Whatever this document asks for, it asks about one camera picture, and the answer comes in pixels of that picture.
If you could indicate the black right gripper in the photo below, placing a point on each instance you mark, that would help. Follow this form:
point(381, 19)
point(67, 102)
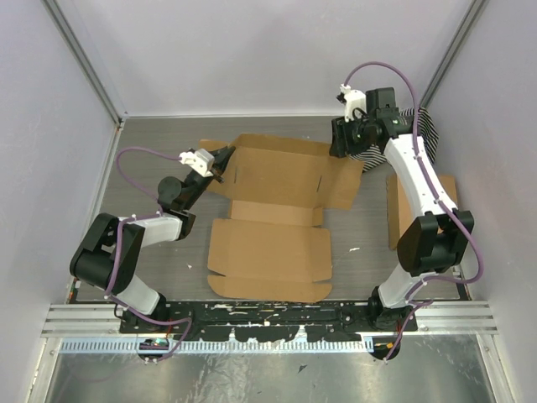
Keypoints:
point(341, 145)

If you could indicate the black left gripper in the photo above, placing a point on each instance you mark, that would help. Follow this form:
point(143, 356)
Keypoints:
point(221, 158)

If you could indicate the brown cardboard box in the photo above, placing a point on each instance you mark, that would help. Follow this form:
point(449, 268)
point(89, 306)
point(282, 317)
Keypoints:
point(401, 210)
point(273, 246)

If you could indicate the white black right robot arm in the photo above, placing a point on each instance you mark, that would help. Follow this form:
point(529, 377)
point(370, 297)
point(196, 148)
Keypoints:
point(436, 238)

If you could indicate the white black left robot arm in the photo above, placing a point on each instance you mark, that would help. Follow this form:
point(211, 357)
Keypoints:
point(107, 256)

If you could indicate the folded brown cardboard box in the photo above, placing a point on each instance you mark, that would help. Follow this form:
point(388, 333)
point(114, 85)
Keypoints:
point(401, 210)

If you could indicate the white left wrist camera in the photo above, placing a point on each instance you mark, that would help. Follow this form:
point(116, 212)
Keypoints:
point(201, 161)

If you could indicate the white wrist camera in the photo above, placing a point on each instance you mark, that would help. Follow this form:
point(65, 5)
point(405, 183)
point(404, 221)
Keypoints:
point(353, 101)
point(201, 161)

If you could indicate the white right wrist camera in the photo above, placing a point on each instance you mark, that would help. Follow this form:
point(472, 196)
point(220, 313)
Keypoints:
point(353, 101)

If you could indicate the slotted grey cable duct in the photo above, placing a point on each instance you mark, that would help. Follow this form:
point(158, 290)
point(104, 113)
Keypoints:
point(137, 345)

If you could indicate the right aluminium corner post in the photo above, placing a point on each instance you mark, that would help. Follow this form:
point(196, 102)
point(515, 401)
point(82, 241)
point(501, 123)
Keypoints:
point(459, 38)

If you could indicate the aluminium corner post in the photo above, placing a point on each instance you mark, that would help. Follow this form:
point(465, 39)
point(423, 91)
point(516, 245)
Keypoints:
point(459, 38)
point(70, 23)

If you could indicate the aluminium front rail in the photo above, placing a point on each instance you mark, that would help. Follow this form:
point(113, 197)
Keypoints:
point(442, 317)

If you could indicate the left aluminium corner post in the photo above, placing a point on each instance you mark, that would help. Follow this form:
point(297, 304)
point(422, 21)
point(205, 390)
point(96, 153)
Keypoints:
point(70, 23)

